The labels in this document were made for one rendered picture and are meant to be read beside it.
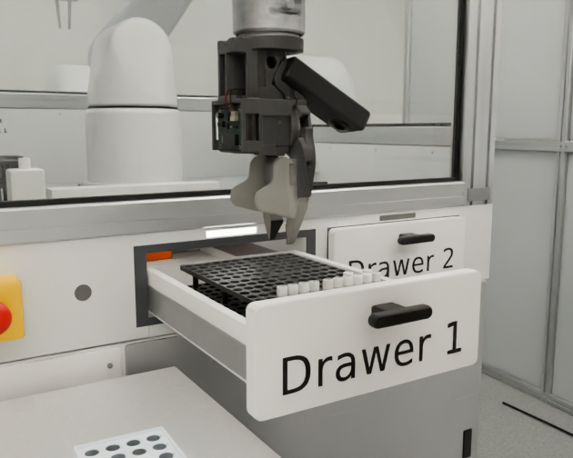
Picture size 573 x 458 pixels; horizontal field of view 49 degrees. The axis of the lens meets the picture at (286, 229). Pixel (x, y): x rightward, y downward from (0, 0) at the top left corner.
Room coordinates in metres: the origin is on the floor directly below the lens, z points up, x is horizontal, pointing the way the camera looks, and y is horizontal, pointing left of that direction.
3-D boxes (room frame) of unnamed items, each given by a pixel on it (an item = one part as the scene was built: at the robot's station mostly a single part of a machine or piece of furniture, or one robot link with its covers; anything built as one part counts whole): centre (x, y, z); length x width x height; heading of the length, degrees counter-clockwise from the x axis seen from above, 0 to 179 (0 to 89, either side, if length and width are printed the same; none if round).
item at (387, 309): (0.60, -0.10, 0.91); 0.07 x 0.04 x 0.01; 121
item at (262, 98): (0.67, 0.02, 1.12); 0.09 x 0.08 x 0.12; 121
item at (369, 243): (1.06, -0.19, 0.87); 0.29 x 0.02 x 0.11; 121
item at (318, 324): (0.63, -0.09, 0.87); 0.29 x 0.02 x 0.11; 121
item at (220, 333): (0.81, 0.02, 0.86); 0.40 x 0.26 x 0.06; 31
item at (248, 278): (0.80, 0.01, 0.87); 0.22 x 0.18 x 0.06; 31
